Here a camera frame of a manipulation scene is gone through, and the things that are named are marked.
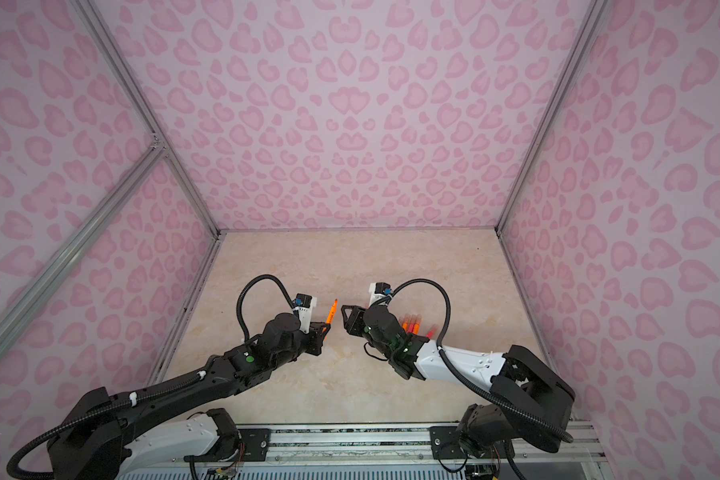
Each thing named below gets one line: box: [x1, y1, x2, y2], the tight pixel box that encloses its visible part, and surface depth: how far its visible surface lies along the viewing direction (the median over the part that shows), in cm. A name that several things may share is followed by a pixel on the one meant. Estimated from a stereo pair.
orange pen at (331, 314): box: [326, 298, 338, 324], surface depth 83 cm
